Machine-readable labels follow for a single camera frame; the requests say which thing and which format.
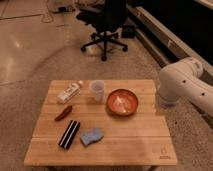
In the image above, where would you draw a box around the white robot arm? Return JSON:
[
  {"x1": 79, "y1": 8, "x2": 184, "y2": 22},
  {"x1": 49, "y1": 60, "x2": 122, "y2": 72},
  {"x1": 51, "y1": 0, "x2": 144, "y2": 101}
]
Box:
[{"x1": 155, "y1": 57, "x2": 213, "y2": 117}]

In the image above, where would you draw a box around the translucent plastic cup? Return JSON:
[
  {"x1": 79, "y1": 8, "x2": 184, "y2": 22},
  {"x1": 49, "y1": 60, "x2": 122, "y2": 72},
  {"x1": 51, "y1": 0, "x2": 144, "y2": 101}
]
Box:
[{"x1": 89, "y1": 80, "x2": 105, "y2": 101}]

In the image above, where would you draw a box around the orange ceramic bowl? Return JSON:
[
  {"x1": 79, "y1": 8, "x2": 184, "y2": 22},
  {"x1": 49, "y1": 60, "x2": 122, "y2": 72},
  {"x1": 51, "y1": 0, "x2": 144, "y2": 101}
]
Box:
[{"x1": 106, "y1": 89, "x2": 139, "y2": 116}]

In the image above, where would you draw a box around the black and white eraser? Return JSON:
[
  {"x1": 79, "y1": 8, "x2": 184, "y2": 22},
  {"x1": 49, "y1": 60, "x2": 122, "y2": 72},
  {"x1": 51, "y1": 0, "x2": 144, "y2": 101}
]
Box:
[{"x1": 58, "y1": 120, "x2": 80, "y2": 150}]

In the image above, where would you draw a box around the white plastic bottle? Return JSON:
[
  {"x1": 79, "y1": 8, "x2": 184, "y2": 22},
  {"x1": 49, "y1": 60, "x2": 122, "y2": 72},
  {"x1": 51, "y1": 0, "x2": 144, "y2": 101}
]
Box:
[{"x1": 57, "y1": 80, "x2": 83, "y2": 104}]

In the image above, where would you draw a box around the wooden table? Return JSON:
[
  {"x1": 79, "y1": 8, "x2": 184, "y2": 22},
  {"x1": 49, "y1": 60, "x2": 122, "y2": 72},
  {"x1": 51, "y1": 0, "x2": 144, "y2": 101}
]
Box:
[{"x1": 24, "y1": 80, "x2": 177, "y2": 167}]

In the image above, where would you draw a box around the small black box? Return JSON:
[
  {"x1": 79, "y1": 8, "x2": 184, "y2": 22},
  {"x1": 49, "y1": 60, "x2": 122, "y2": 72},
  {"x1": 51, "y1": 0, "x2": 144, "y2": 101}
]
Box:
[{"x1": 121, "y1": 25, "x2": 135, "y2": 38}]

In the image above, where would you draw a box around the black office chair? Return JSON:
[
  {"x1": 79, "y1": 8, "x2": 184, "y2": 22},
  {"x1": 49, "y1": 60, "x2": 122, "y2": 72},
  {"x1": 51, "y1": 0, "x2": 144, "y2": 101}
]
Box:
[{"x1": 76, "y1": 0, "x2": 128, "y2": 61}]

